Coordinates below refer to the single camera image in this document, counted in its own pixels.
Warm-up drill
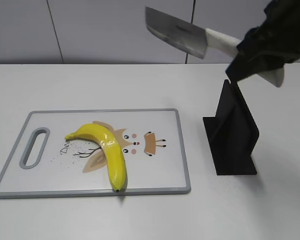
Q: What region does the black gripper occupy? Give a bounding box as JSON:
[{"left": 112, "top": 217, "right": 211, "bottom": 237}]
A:
[{"left": 225, "top": 0, "right": 300, "bottom": 82}]

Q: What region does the white-handled cleaver knife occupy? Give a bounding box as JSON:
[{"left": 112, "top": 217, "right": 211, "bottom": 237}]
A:
[{"left": 144, "top": 6, "right": 285, "bottom": 88}]

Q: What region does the yellow plastic banana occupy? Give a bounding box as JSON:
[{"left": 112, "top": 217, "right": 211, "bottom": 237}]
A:
[{"left": 64, "top": 123, "right": 127, "bottom": 193}]

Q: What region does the black knife stand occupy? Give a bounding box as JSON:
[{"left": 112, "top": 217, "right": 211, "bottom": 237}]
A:
[{"left": 202, "top": 79, "right": 260, "bottom": 176}]

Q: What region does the white grey-rimmed cutting board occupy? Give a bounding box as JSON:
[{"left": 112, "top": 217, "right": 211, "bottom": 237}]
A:
[{"left": 0, "top": 108, "right": 191, "bottom": 199}]

